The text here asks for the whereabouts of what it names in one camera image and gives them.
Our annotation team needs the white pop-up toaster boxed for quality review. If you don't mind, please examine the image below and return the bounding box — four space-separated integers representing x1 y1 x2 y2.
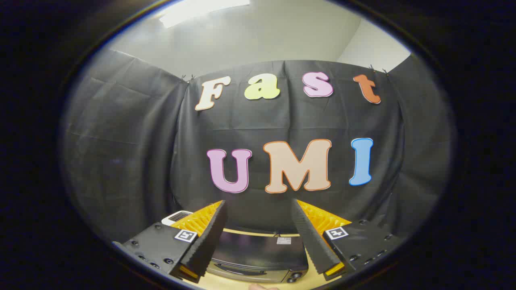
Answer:
161 210 193 226

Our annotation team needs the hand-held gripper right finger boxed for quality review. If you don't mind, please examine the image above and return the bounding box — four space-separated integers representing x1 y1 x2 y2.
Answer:
290 199 404 282

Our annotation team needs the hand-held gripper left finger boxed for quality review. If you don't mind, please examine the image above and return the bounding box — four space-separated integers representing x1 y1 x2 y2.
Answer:
112 200 227 282

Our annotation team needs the black toaster oven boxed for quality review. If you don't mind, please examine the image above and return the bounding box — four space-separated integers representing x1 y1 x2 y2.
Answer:
206 230 309 284

